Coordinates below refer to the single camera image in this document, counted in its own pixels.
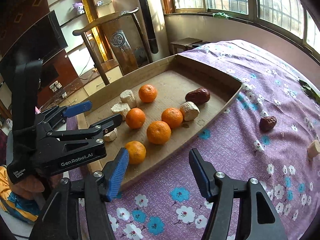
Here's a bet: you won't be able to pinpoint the small beige cake piece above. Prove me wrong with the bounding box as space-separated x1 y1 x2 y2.
306 140 320 159

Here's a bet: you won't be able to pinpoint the shallow cardboard box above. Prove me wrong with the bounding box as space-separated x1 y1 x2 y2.
76 54 243 190

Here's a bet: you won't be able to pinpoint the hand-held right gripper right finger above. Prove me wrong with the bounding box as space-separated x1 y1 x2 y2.
188 148 288 240

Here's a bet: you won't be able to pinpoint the small red jujube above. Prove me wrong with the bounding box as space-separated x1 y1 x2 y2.
259 116 277 132

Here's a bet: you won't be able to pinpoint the green leaves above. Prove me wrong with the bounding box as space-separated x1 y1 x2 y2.
299 79 320 103

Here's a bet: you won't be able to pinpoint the purple floral tablecloth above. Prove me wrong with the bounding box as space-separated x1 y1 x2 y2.
66 39 320 240

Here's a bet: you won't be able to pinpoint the small dark wooden stool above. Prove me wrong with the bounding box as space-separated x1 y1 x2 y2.
170 37 210 55

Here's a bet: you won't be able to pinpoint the large red jujube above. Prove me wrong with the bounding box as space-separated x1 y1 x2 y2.
185 88 210 105

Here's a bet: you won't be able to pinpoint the person's left hand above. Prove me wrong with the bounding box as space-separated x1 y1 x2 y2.
10 174 54 200

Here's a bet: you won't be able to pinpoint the yellow and blue jacket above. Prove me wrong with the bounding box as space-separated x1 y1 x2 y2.
0 165 40 223

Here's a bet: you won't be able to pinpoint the carved wooden chair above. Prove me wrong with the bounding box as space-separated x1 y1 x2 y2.
72 7 153 85

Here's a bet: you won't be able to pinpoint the black flat television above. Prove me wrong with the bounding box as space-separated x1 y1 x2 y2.
0 9 68 90

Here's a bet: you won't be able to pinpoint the silver floor air conditioner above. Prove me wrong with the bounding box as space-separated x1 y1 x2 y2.
134 0 167 63

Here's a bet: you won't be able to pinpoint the orange mandarin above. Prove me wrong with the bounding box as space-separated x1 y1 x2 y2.
138 84 158 103
161 108 184 129
125 108 146 129
146 121 172 145
124 141 147 165

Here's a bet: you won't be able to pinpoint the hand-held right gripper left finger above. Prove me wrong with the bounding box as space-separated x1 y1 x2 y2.
29 147 130 240

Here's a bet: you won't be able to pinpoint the white low cabinet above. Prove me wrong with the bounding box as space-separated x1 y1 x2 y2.
67 62 124 98

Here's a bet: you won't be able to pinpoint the purple plush toy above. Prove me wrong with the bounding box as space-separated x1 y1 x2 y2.
72 2 87 15

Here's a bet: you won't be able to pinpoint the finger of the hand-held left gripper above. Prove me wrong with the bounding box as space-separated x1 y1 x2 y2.
49 114 123 141
37 101 92 131

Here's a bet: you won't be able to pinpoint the round beige cake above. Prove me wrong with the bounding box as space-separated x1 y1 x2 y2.
179 101 200 122

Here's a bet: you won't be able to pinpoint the white power strip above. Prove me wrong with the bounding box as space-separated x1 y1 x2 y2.
49 80 63 92

